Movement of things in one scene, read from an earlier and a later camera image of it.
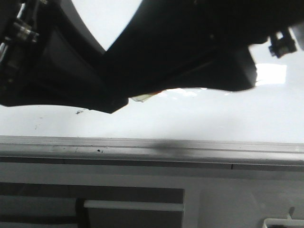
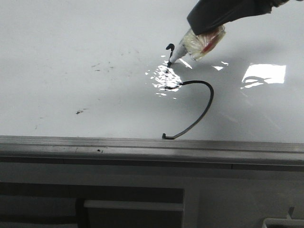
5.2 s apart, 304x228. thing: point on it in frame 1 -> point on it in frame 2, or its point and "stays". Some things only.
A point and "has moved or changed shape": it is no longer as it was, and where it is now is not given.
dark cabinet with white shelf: x=30 y=205 stays
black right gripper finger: x=167 y=45 -> x=208 y=14
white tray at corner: x=280 y=223 stays
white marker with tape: x=143 y=98 has moved or changed shape
